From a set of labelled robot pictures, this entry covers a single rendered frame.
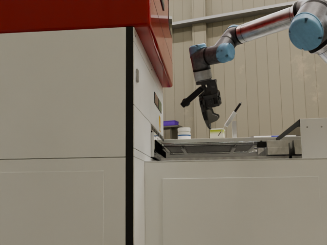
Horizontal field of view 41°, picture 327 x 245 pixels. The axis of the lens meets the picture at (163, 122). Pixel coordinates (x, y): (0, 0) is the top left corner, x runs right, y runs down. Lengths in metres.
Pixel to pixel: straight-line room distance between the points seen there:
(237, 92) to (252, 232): 7.45
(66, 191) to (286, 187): 0.69
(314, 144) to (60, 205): 0.86
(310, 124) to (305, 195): 0.25
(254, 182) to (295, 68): 7.34
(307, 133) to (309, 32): 0.34
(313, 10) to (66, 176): 0.97
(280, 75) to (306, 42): 7.19
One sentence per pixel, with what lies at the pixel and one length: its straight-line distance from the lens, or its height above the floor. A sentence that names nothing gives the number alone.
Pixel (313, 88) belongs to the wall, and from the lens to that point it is 8.60.
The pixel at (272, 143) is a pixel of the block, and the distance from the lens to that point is 1.72.
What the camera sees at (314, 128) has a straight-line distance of 1.56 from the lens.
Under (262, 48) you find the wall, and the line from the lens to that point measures 8.95.
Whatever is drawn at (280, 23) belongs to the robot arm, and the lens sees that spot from 1.74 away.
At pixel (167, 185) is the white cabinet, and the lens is 1.45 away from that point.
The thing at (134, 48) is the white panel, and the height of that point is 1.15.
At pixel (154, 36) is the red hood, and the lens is 1.46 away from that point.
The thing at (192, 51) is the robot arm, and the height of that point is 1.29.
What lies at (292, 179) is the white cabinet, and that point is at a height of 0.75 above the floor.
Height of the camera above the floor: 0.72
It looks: 9 degrees up
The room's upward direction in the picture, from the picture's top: 1 degrees counter-clockwise
